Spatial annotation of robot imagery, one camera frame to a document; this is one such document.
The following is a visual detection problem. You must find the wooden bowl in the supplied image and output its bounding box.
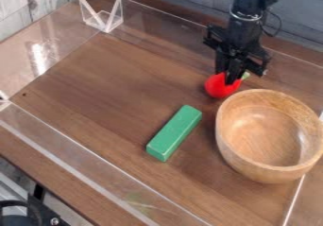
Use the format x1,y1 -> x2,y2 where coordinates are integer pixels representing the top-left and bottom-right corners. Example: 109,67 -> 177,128
215,89 -> 323,183

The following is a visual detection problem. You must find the clear acrylic corner bracket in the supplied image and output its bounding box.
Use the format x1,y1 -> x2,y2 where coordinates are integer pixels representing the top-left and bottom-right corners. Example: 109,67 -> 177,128
79,0 -> 125,33

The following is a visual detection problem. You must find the red plush strawberry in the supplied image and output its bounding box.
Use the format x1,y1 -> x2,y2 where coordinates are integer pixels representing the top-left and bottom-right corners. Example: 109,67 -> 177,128
205,72 -> 250,98

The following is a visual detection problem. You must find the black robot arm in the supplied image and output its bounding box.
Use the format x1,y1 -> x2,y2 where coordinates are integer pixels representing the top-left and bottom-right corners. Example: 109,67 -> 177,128
203,0 -> 278,85

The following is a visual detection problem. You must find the clear acrylic front wall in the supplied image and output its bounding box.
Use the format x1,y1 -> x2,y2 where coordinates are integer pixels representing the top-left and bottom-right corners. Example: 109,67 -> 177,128
0,101 -> 211,226

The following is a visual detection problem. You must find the black metal table clamp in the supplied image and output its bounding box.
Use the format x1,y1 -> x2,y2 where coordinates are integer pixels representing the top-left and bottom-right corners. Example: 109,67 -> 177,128
27,184 -> 71,226

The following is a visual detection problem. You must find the black cable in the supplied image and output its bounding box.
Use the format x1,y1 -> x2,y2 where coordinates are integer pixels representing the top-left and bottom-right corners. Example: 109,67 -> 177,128
0,200 -> 43,226

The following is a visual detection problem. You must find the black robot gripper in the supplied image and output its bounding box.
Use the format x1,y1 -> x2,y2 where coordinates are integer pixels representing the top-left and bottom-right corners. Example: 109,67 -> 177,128
203,17 -> 271,85

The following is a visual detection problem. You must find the green rectangular block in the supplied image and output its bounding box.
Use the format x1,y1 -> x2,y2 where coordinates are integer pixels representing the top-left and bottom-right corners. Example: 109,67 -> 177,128
147,105 -> 202,162

